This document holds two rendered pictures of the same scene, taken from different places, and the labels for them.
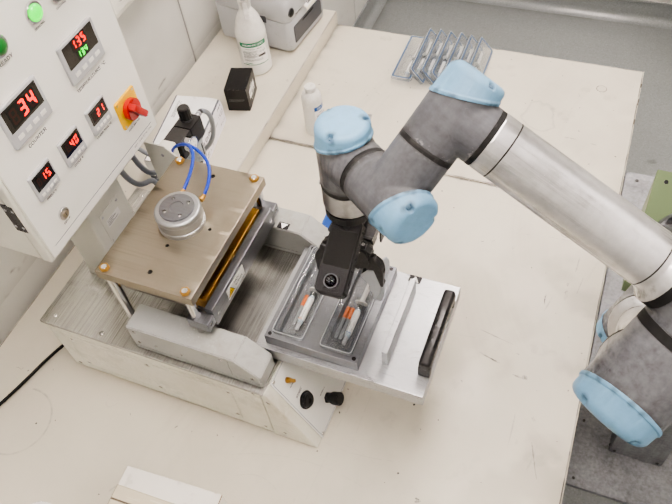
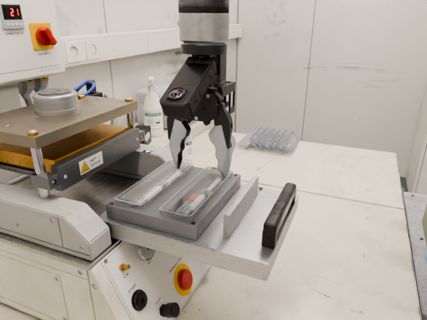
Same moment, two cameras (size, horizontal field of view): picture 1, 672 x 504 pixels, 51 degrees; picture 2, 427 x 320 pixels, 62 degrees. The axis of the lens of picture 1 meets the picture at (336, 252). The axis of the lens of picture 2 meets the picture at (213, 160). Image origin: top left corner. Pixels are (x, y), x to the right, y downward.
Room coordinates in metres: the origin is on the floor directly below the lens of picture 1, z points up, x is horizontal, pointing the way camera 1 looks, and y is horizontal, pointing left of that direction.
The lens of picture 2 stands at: (0.10, 0.00, 1.28)
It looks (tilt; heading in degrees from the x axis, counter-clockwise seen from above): 22 degrees down; 355
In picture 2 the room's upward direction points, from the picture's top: straight up
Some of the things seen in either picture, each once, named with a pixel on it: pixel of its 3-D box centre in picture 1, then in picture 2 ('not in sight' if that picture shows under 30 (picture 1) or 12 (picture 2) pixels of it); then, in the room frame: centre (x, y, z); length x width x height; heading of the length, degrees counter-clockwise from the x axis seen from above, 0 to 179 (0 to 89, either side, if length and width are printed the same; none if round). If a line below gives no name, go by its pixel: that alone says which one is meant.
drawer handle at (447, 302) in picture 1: (437, 331); (281, 211); (0.58, -0.15, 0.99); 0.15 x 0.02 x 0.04; 152
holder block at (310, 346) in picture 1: (332, 304); (179, 193); (0.67, 0.02, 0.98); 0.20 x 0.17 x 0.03; 152
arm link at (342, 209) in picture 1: (346, 191); (202, 30); (0.67, -0.03, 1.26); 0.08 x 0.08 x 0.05
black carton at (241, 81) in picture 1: (240, 89); (140, 136); (1.47, 0.18, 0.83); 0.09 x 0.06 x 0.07; 166
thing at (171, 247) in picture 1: (176, 218); (56, 119); (0.82, 0.27, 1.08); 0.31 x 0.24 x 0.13; 152
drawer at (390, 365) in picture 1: (359, 315); (203, 205); (0.65, -0.02, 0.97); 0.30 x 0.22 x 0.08; 62
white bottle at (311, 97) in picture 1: (313, 108); (185, 146); (1.36, 0.01, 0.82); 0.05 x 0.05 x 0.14
